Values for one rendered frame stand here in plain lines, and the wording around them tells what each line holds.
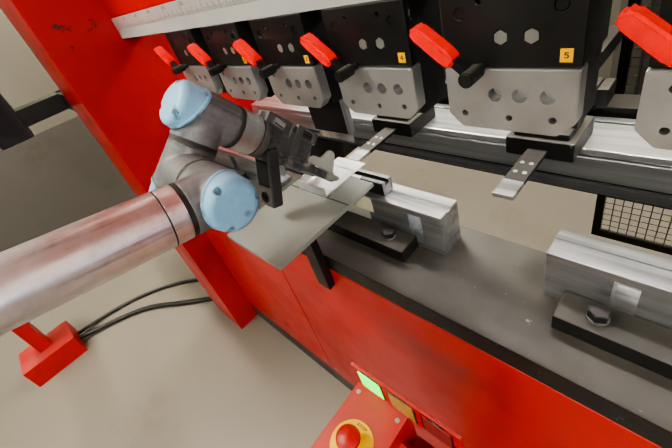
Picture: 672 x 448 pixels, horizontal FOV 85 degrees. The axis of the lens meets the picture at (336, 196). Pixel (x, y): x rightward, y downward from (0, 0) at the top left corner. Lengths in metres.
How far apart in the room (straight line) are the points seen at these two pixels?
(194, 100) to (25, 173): 2.75
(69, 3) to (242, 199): 1.07
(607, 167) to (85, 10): 1.41
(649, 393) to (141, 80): 1.47
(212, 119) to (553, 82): 0.45
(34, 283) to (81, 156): 2.83
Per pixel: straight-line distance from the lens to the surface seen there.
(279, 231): 0.73
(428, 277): 0.72
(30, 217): 3.38
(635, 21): 0.39
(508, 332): 0.66
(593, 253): 0.65
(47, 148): 3.25
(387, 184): 0.77
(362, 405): 0.73
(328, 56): 0.59
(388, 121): 0.94
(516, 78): 0.48
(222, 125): 0.61
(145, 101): 1.48
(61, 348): 2.53
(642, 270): 0.64
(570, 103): 0.47
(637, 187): 0.85
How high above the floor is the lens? 1.42
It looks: 34 degrees down
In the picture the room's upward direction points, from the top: 19 degrees counter-clockwise
